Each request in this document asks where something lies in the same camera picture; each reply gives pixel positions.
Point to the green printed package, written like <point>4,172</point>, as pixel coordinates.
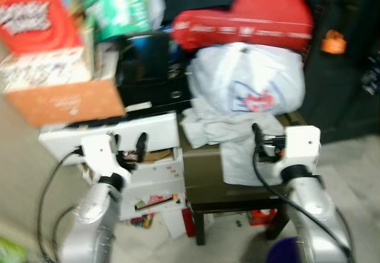
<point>116,8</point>

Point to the small orange hanging item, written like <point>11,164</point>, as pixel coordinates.
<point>333,42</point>

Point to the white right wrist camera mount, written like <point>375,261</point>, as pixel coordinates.
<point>301,144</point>

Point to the white stuffed plastic bag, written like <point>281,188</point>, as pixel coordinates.
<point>237,73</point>

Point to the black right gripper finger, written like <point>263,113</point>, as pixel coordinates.
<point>257,137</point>

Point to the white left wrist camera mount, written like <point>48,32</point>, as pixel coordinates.
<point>98,153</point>

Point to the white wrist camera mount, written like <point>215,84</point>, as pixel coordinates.
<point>301,144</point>
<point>98,153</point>

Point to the brown low table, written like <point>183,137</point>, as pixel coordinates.
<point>205,174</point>

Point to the small red box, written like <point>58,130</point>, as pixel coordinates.
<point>261,217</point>

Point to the black printer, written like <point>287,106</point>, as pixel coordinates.
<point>148,61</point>

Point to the orange cardboard box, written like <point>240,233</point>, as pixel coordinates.
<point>65,103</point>

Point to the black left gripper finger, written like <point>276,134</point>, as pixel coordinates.
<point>141,145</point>
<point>121,145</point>

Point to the red printed cushion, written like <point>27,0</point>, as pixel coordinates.
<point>255,19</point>

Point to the red printed carton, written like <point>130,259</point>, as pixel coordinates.
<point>35,19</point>

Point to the white plastic drawer unit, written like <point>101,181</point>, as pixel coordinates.
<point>157,132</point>

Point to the dark purple waste bin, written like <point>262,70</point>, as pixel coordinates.
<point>285,252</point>

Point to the black cabinet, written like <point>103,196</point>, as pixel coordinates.
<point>350,85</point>

